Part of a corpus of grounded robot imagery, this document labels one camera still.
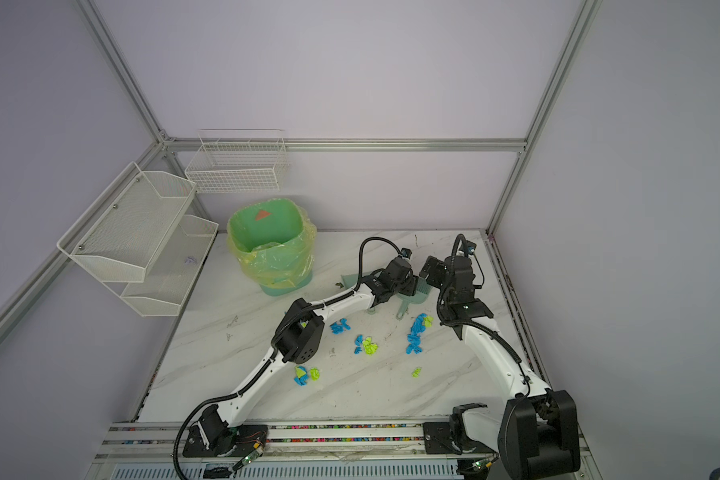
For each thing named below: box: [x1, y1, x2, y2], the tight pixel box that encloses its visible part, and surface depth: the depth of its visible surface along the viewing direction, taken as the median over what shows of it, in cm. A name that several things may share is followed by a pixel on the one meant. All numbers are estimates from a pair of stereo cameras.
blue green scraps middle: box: [354, 334, 379, 356], surface depth 91 cm
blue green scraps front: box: [294, 366, 321, 386], surface depth 85 cm
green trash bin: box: [228, 198, 317, 296], surface depth 89 cm
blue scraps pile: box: [406, 313, 427, 355], surface depth 92 cm
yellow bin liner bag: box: [227, 198, 317, 287], surface depth 88 cm
